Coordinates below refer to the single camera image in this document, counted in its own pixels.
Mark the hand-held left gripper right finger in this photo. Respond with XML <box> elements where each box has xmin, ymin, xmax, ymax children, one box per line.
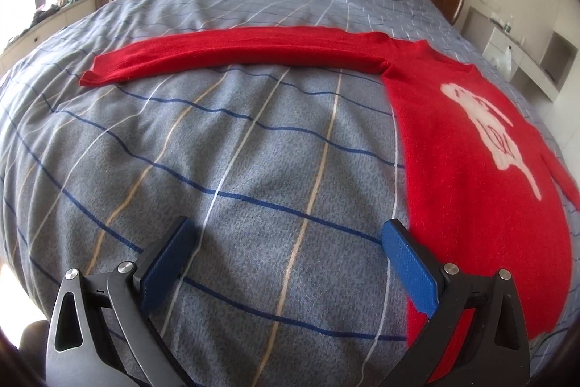
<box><xmin>381</xmin><ymin>219</ymin><xmax>532</xmax><ymax>387</ymax></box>

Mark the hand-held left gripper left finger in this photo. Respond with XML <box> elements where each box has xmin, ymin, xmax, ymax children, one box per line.
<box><xmin>45</xmin><ymin>217</ymin><xmax>198</xmax><ymax>387</ymax></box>

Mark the red knit sweater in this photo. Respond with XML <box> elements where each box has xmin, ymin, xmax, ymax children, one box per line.
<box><xmin>79</xmin><ymin>25</ymin><xmax>580</xmax><ymax>385</ymax></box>

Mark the grey plaid bed blanket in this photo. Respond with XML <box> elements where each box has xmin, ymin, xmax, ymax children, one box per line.
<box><xmin>0</xmin><ymin>0</ymin><xmax>580</xmax><ymax>387</ymax></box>

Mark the clear plastic bag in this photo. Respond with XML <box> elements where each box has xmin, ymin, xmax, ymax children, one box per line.
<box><xmin>498</xmin><ymin>45</ymin><xmax>522</xmax><ymax>76</ymax></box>

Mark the white bedside shelf unit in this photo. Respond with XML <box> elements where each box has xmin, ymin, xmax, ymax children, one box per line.
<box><xmin>462</xmin><ymin>6</ymin><xmax>579</xmax><ymax>102</ymax></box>

